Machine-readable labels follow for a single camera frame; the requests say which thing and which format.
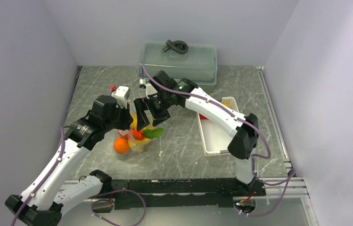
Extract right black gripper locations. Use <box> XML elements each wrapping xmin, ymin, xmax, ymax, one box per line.
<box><xmin>134</xmin><ymin>91</ymin><xmax>172</xmax><ymax>131</ymax></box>

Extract red orange carrot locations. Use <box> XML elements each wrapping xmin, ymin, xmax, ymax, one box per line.
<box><xmin>132</xmin><ymin>128</ymin><xmax>164</xmax><ymax>140</ymax></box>

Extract pink peach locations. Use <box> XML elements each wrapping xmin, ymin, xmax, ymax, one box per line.
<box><xmin>117</xmin><ymin>130</ymin><xmax>129</xmax><ymax>139</ymax></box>

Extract clear zip top bag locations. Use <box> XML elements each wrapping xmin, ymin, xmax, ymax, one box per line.
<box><xmin>113</xmin><ymin>112</ymin><xmax>164</xmax><ymax>155</ymax></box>

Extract orange tangerine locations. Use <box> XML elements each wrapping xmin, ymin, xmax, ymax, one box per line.
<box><xmin>113</xmin><ymin>137</ymin><xmax>131</xmax><ymax>154</ymax></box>

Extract white perforated plastic basket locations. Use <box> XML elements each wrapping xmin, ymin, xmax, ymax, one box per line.
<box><xmin>197</xmin><ymin>113</ymin><xmax>232</xmax><ymax>157</ymax></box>

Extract small yellow fruit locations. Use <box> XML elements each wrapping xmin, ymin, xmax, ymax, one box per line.
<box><xmin>131</xmin><ymin>113</ymin><xmax>138</xmax><ymax>130</ymax></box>

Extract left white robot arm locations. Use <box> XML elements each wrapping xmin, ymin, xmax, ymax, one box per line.
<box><xmin>5</xmin><ymin>94</ymin><xmax>132</xmax><ymax>226</ymax></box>

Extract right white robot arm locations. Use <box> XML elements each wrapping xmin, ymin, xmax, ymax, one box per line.
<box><xmin>133</xmin><ymin>71</ymin><xmax>259</xmax><ymax>195</ymax></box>

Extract red bell pepper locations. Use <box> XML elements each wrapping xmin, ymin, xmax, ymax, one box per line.
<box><xmin>199</xmin><ymin>114</ymin><xmax>207</xmax><ymax>120</ymax></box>

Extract green plastic storage box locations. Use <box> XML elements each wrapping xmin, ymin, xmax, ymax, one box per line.
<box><xmin>138</xmin><ymin>41</ymin><xmax>218</xmax><ymax>94</ymax></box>

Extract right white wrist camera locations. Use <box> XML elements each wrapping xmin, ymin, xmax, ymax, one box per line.
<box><xmin>139</xmin><ymin>79</ymin><xmax>158</xmax><ymax>100</ymax></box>

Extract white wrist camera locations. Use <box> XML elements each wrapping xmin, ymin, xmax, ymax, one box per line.
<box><xmin>109</xmin><ymin>85</ymin><xmax>131</xmax><ymax>108</ymax></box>
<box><xmin>139</xmin><ymin>79</ymin><xmax>158</xmax><ymax>100</ymax></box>

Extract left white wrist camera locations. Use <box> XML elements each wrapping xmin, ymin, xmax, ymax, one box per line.
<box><xmin>109</xmin><ymin>85</ymin><xmax>131</xmax><ymax>108</ymax></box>

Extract black knotted hose piece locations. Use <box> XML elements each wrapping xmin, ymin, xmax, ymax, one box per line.
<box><xmin>162</xmin><ymin>40</ymin><xmax>189</xmax><ymax>55</ymax></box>

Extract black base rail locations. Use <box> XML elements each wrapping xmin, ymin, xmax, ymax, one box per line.
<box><xmin>100</xmin><ymin>178</ymin><xmax>266</xmax><ymax>210</ymax></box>

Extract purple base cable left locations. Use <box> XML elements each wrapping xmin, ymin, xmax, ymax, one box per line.
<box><xmin>90</xmin><ymin>189</ymin><xmax>148</xmax><ymax>226</ymax></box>

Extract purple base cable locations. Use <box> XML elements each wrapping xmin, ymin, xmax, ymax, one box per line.
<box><xmin>234</xmin><ymin>169</ymin><xmax>297</xmax><ymax>218</ymax></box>
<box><xmin>90</xmin><ymin>189</ymin><xmax>148</xmax><ymax>226</ymax></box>

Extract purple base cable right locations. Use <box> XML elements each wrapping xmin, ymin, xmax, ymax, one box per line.
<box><xmin>234</xmin><ymin>169</ymin><xmax>297</xmax><ymax>218</ymax></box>

